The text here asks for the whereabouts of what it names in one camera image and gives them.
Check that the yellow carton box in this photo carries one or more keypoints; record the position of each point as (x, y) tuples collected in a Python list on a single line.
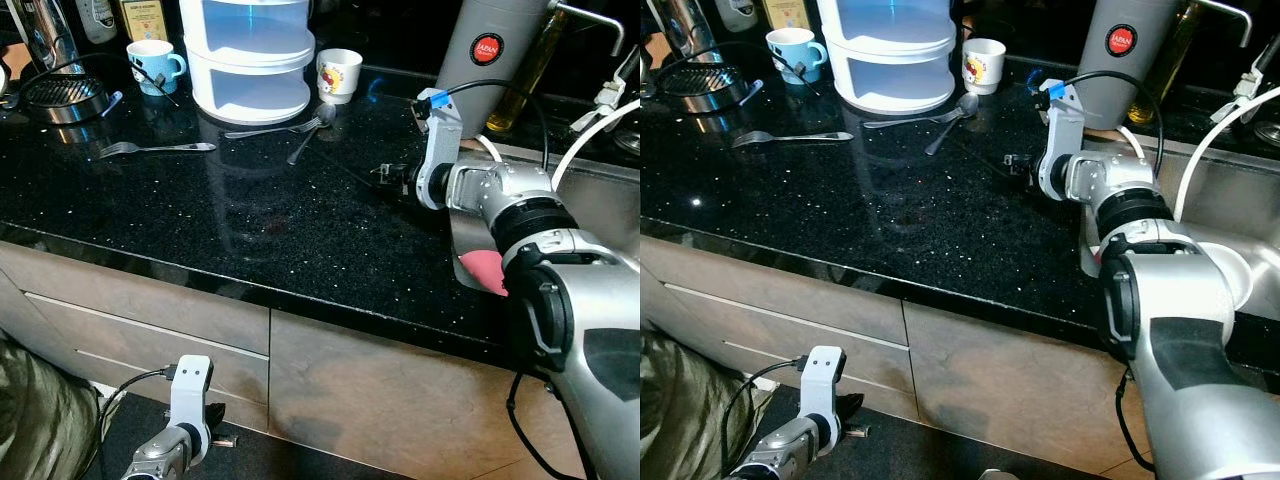
[(143, 18), (785, 12)]

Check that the yellow oil bottle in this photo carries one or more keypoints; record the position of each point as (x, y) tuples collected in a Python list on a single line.
[(530, 80), (1170, 70)]

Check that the grey canister with red logo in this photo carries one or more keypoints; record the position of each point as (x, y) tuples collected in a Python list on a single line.
[(490, 50), (1130, 50)]

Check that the stainless steel sink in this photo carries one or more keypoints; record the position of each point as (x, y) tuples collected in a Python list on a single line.
[(600, 190), (1240, 190)]

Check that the chrome curved tap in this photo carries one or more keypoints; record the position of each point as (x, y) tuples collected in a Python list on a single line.
[(595, 18), (1225, 10)]

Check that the dark bottle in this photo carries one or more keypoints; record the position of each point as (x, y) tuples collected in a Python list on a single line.
[(97, 18), (735, 12)]

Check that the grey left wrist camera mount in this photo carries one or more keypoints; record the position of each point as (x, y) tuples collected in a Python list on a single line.
[(190, 390), (822, 380)]

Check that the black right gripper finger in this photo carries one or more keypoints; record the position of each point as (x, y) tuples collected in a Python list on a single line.
[(390, 190), (385, 172), (1012, 160), (1015, 182)]

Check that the black floor mat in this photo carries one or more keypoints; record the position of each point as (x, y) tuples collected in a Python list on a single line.
[(290, 460), (920, 455)]

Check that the steel jug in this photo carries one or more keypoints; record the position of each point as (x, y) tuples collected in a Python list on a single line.
[(45, 35), (685, 25)]

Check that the grey green plastic bag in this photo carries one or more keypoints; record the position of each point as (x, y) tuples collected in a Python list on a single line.
[(45, 420), (690, 410)]

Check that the white tiered plastic container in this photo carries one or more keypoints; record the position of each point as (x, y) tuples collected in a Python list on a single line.
[(885, 55), (250, 60)]

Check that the metal spoon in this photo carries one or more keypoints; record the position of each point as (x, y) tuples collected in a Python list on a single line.
[(322, 112), (965, 102)]

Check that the brown kitchen base cabinet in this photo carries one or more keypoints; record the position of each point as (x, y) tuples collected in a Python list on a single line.
[(380, 390), (1000, 380)]

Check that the blue mug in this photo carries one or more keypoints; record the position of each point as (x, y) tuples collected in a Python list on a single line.
[(790, 55), (150, 68)]

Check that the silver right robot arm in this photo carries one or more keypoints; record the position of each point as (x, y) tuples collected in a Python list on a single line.
[(1190, 340), (580, 330)]

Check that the round metal drain cap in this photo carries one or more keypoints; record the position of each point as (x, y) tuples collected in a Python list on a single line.
[(630, 142), (1270, 132)]

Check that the steel strainer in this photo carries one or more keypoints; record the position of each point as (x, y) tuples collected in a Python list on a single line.
[(65, 100), (705, 88)]

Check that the white bowl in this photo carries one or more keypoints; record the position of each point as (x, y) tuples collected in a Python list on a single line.
[(1243, 280)]

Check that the white printed cup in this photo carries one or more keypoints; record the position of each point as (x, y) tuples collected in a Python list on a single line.
[(983, 65), (338, 75)]

